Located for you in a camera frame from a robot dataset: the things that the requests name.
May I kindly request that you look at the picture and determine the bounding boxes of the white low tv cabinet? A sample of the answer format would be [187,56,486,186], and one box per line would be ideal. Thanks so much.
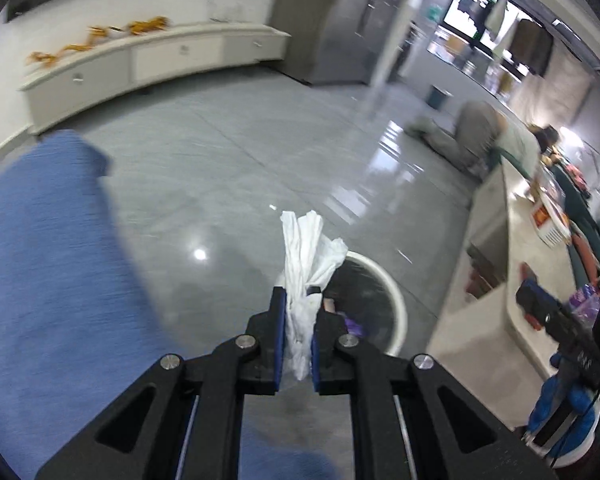
[20,22,290,134]

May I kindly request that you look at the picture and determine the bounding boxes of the red white fries box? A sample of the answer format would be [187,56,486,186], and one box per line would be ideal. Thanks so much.
[531,193,571,247]

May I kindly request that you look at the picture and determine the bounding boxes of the dark green sofa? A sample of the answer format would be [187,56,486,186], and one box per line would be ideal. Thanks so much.
[488,148,600,288]

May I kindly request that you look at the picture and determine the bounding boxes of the white plastic bag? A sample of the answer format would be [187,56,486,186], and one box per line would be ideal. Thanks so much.
[278,210,348,382]

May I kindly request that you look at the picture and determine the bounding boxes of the golden dragon ornament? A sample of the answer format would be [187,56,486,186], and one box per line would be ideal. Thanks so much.
[26,16,170,67]

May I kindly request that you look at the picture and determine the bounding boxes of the purple glove right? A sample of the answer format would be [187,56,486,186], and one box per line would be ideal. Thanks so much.
[343,316,365,338]

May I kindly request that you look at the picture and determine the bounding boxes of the right hand blue white glove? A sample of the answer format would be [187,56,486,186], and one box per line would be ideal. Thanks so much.
[524,374,600,468]

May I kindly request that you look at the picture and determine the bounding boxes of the person in grey pants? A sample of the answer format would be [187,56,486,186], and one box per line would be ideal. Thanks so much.
[405,101,560,180]

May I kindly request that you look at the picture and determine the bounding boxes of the small teal waste bin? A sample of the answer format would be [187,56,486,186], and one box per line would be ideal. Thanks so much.
[425,84,452,110]

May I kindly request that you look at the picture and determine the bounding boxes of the white coffee table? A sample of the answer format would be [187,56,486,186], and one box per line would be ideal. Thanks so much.
[427,162,576,428]

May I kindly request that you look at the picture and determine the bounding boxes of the stainless steel refrigerator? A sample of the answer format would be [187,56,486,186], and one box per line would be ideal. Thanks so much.
[268,0,401,86]

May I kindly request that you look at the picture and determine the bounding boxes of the white round trash bin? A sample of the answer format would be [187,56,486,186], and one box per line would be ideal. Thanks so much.
[323,252,408,356]

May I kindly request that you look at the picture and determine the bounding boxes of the blue shaggy rug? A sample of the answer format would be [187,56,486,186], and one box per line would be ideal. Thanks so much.
[0,130,335,479]

